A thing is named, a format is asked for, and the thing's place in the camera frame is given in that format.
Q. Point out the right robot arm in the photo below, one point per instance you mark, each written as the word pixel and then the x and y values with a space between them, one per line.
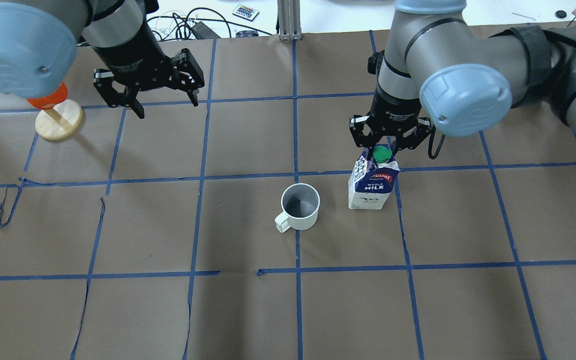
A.
pixel 435 75

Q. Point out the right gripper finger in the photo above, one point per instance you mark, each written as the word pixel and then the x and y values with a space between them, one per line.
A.
pixel 402 143
pixel 367 142

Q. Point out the blue white milk carton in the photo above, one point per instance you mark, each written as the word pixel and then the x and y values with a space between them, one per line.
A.
pixel 372 179

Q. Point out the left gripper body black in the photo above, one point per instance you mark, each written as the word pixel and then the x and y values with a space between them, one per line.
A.
pixel 130 59

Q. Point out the white ribbed mug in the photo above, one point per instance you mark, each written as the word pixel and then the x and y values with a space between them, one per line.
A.
pixel 300 204

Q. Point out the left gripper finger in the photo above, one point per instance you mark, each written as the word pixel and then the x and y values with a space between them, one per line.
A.
pixel 192 88
pixel 128 99

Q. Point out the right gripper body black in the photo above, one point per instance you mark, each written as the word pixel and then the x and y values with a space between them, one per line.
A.
pixel 389 106

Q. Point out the aluminium frame post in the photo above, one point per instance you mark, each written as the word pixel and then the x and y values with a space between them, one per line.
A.
pixel 289 20

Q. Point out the wooden mug tree stand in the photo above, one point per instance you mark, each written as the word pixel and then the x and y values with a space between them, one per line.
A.
pixel 60 122

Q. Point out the small remote control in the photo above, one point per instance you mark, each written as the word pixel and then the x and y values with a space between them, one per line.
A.
pixel 245 12

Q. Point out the orange mug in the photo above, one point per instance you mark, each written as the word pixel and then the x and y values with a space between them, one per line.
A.
pixel 50 101

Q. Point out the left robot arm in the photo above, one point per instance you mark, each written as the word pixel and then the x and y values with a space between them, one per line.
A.
pixel 38 46

